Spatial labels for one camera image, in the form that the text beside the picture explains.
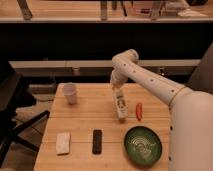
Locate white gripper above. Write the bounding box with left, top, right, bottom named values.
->
left=110, top=73, right=126, bottom=89

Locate white plastic bottle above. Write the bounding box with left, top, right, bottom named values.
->
left=113, top=89, right=128, bottom=119

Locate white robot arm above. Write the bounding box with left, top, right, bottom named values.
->
left=110, top=49, right=213, bottom=171

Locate red chili pepper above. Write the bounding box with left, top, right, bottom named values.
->
left=136, top=103, right=142, bottom=121

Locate white paper cup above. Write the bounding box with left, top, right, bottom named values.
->
left=62, top=83, right=77, bottom=105

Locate black remote control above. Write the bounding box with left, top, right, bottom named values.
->
left=92, top=130, right=102, bottom=154

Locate green ribbed bowl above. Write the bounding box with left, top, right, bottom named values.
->
left=124, top=126, right=162, bottom=167

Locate dark chair right edge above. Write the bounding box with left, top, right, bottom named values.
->
left=186, top=42, right=213, bottom=95

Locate black office chair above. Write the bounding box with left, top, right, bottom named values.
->
left=0, top=59, right=50, bottom=167

